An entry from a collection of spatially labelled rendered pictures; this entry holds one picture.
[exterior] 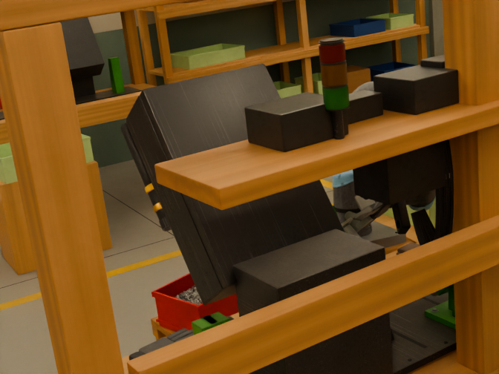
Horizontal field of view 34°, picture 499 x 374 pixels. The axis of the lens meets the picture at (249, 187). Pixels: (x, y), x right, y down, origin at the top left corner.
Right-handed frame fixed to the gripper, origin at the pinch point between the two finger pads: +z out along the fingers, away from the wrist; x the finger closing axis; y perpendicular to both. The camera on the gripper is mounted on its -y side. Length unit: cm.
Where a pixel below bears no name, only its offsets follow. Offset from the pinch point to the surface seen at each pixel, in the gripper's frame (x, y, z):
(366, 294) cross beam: 39, -20, 27
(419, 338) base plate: -11.1, -31.6, 0.0
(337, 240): 15.5, -3.2, 12.8
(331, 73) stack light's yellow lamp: 62, 15, 13
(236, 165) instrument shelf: 55, 11, 38
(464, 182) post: 32.2, -12.4, -12.6
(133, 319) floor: -249, 77, 12
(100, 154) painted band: -495, 293, -101
